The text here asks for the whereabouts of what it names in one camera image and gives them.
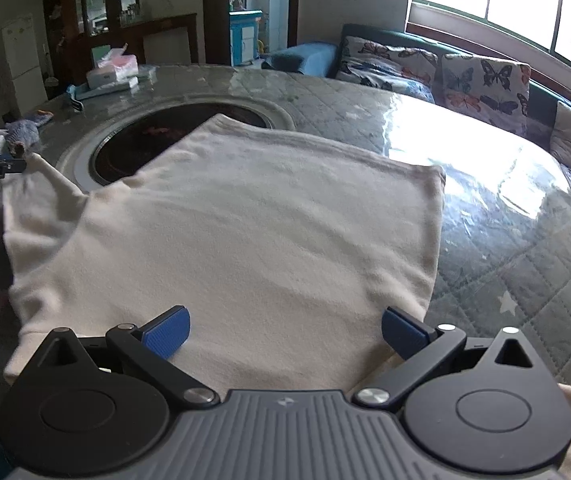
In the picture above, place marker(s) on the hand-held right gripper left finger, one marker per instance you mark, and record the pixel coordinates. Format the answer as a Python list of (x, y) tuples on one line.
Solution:
[(165, 332)]

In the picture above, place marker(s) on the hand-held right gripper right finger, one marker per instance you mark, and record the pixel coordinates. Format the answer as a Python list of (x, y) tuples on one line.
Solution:
[(400, 327)]

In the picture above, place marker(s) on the white long-sleeved top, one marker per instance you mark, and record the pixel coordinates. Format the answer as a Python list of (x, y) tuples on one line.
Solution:
[(240, 240)]

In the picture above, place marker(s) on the blue patterned cloth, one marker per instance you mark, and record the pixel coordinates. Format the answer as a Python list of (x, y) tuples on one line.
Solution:
[(23, 132)]

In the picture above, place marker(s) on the white refrigerator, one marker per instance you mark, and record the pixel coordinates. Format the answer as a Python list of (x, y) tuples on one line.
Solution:
[(23, 65)]

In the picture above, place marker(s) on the blue flat packet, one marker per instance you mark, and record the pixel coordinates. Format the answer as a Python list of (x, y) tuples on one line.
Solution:
[(95, 94)]

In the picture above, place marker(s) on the round recessed table stove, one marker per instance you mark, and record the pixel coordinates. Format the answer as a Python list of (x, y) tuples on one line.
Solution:
[(130, 140)]

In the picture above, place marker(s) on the white box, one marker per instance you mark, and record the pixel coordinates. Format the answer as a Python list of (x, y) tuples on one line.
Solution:
[(110, 80)]

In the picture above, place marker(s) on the pink tissue pack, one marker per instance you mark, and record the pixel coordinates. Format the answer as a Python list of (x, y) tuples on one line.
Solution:
[(118, 60)]

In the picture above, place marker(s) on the dark wooden cabinet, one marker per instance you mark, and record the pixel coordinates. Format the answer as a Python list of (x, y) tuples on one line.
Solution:
[(70, 20)]

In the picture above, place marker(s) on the dark wooden chair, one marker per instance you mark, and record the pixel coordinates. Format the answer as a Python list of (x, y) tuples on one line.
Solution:
[(165, 45)]

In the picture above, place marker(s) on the flat butterfly print cushion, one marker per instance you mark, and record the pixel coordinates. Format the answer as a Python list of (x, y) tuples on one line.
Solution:
[(380, 82)]

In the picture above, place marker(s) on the large butterfly print pillow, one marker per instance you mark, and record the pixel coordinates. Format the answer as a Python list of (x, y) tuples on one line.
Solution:
[(485, 92)]

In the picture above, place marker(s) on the light blue small cabinet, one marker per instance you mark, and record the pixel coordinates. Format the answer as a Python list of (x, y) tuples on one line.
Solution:
[(244, 35)]

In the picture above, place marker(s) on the blue sofa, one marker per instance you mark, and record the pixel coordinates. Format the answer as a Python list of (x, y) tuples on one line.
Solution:
[(300, 57)]

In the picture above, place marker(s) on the window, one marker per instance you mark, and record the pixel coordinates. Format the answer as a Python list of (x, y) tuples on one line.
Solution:
[(515, 0)]

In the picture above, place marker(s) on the dark wooden door frame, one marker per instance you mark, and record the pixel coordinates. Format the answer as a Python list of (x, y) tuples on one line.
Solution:
[(215, 10)]

